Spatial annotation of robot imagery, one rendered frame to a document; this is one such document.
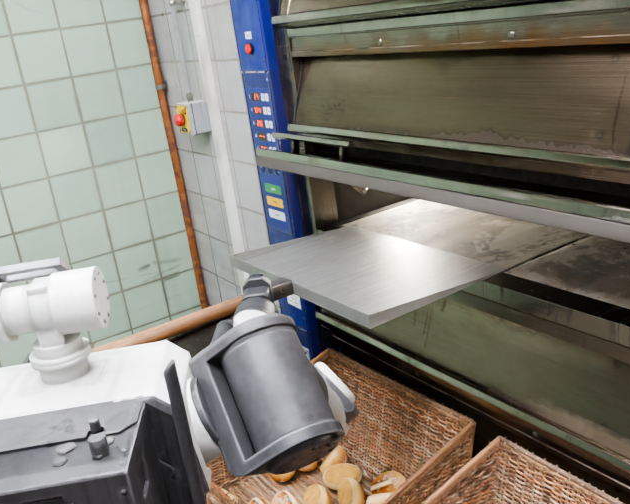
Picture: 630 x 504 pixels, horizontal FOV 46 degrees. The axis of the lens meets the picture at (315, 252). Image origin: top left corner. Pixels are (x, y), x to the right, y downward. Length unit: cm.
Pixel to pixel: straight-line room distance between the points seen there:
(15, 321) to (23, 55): 183
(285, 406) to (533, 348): 83
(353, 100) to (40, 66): 122
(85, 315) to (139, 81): 195
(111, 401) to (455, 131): 90
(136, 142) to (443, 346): 144
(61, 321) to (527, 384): 98
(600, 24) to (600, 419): 67
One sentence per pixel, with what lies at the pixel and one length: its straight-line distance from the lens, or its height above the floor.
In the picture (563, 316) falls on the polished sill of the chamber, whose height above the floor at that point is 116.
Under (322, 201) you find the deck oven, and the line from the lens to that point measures 197.
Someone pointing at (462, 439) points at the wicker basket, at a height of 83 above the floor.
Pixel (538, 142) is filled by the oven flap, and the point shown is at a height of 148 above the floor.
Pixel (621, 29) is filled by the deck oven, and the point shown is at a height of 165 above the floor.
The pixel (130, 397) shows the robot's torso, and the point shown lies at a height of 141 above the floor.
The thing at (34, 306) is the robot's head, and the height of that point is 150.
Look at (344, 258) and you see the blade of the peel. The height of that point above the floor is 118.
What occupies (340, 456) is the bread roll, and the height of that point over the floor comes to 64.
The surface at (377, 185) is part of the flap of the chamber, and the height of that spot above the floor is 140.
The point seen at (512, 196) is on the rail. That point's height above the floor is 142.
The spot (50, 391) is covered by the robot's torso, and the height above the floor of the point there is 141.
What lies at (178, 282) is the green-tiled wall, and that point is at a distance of 282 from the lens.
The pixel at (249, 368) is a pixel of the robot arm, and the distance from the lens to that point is 78.
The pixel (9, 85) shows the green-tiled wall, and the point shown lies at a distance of 257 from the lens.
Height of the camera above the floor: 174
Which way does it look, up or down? 18 degrees down
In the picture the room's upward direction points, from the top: 8 degrees counter-clockwise
